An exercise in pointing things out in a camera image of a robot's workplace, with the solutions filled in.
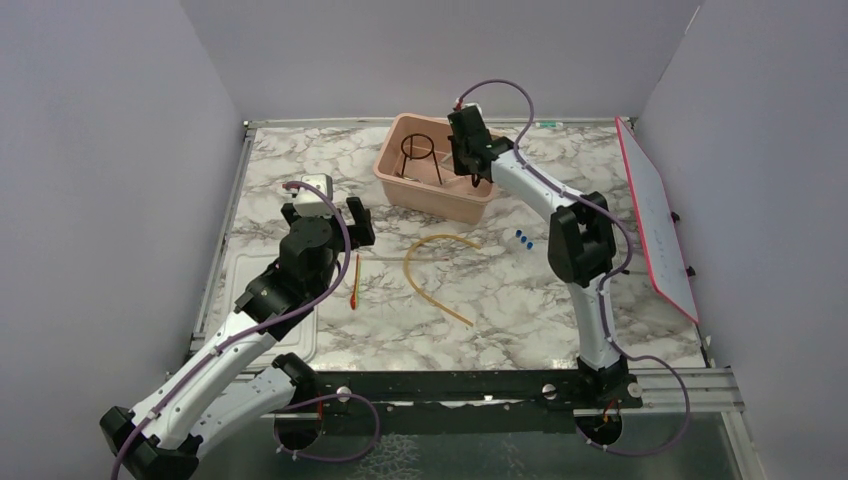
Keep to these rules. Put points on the metal crucible tongs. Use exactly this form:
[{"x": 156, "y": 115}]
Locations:
[{"x": 454, "y": 167}]

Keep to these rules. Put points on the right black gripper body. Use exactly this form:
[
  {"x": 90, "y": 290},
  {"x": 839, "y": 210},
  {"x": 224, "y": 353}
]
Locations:
[{"x": 460, "y": 156}]

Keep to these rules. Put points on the black wire tripod stand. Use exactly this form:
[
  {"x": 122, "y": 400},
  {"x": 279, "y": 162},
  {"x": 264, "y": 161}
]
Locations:
[{"x": 408, "y": 151}]

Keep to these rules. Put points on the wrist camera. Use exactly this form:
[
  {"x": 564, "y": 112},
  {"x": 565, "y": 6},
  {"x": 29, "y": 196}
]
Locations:
[
  {"x": 312, "y": 195},
  {"x": 462, "y": 105}
]

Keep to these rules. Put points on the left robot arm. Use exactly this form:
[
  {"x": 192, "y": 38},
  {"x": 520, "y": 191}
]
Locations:
[{"x": 166, "y": 435}]

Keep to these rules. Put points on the green white marker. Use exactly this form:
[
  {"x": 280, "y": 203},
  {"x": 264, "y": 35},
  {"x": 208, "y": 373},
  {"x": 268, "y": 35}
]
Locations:
[{"x": 549, "y": 124}]

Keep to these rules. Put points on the red yellow green spoon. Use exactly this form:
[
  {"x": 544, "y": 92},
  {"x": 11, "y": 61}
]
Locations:
[{"x": 354, "y": 298}]

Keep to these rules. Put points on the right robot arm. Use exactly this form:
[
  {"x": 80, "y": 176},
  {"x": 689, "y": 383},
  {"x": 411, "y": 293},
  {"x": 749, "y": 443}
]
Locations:
[{"x": 581, "y": 242}]

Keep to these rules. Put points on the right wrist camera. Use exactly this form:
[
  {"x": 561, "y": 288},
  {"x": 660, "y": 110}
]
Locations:
[{"x": 462, "y": 105}]

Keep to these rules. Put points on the black base frame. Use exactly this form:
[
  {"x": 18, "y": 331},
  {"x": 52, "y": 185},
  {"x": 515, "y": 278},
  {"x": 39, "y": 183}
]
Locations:
[{"x": 359, "y": 403}]

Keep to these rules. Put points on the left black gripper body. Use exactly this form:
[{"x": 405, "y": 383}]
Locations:
[{"x": 339, "y": 237}]

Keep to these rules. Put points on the pink framed whiteboard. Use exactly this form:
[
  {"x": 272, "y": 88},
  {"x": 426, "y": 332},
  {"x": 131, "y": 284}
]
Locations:
[{"x": 656, "y": 226}]

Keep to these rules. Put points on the pink plastic bin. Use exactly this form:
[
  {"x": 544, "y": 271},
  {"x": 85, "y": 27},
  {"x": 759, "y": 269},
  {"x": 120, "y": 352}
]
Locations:
[{"x": 457, "y": 199}]

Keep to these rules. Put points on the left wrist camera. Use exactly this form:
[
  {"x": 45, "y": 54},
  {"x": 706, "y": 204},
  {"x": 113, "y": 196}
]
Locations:
[{"x": 312, "y": 195}]

